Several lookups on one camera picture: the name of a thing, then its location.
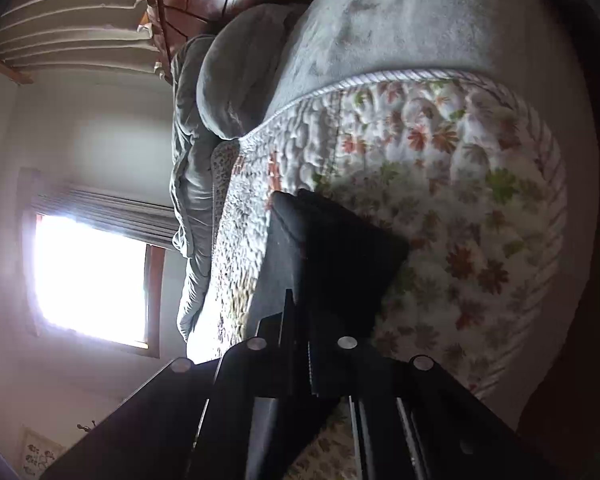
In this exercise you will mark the wooden framed window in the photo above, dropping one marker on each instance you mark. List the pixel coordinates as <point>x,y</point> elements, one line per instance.
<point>90,280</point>

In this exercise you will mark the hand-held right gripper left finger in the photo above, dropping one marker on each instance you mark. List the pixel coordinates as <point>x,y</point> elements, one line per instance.
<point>275,360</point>

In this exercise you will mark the black pants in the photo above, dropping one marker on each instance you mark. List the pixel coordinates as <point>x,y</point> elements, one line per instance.
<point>330,260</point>

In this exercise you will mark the wooden trim strip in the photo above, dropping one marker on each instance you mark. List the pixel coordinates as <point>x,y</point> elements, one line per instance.
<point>5,66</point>

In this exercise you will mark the grey-blue bunched comforter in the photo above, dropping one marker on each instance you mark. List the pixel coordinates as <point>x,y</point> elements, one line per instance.
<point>192,170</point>

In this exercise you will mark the striped window valance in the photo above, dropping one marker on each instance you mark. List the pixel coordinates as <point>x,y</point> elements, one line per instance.
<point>110,215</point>

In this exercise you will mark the white stepped cornice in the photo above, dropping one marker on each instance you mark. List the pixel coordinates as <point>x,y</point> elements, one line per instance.
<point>75,25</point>

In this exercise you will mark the floral quilted bedspread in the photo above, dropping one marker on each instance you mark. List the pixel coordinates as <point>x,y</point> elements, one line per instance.
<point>455,185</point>

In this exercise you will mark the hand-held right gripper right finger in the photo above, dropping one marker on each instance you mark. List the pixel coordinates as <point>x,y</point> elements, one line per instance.
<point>330,370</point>

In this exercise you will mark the framed wall picture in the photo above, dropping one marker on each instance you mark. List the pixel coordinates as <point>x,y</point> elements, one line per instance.
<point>40,455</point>

